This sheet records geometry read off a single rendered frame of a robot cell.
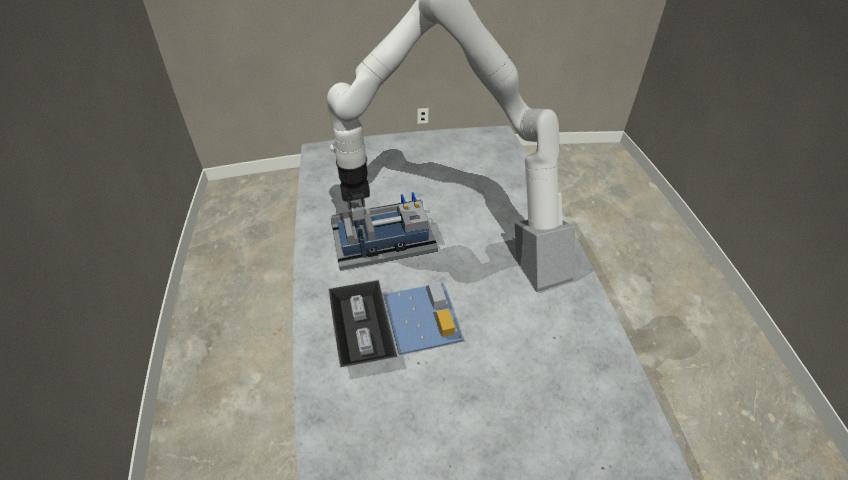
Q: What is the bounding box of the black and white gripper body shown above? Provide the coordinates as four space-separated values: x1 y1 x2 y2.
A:
330 142 370 202

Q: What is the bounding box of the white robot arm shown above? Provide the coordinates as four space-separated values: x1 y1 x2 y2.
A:
327 0 562 230

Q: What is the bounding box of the yellow rectangular block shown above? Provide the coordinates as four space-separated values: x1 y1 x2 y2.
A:
436 309 455 337

